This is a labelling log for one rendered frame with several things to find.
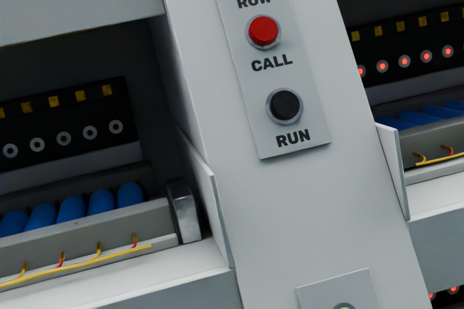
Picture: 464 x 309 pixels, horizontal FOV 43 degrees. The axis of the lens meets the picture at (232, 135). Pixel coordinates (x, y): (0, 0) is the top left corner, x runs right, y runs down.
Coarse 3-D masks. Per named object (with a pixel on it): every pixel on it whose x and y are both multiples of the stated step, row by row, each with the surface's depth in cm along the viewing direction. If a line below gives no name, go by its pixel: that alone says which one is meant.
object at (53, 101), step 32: (32, 96) 46; (64, 96) 46; (96, 96) 46; (0, 128) 46; (32, 128) 46; (64, 128) 46; (96, 128) 47; (128, 128) 47; (0, 160) 46; (32, 160) 46
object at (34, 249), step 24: (96, 216) 35; (120, 216) 34; (144, 216) 34; (168, 216) 35; (0, 240) 34; (24, 240) 33; (48, 240) 34; (72, 240) 34; (96, 240) 34; (120, 240) 34; (144, 240) 35; (0, 264) 33; (24, 264) 33; (48, 264) 34
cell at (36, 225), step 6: (42, 204) 42; (48, 204) 42; (36, 210) 41; (42, 210) 40; (48, 210) 41; (54, 210) 42; (30, 216) 40; (36, 216) 39; (42, 216) 39; (48, 216) 40; (54, 216) 41; (30, 222) 38; (36, 222) 38; (42, 222) 38; (48, 222) 39; (54, 222) 40; (24, 228) 38; (30, 228) 37; (36, 228) 37
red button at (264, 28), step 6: (258, 18) 32; (264, 18) 32; (270, 18) 32; (252, 24) 32; (258, 24) 32; (264, 24) 32; (270, 24) 32; (276, 24) 32; (252, 30) 32; (258, 30) 32; (264, 30) 32; (270, 30) 32; (276, 30) 32; (252, 36) 32; (258, 36) 32; (264, 36) 32; (270, 36) 32; (276, 36) 32; (258, 42) 32; (264, 42) 32; (270, 42) 32
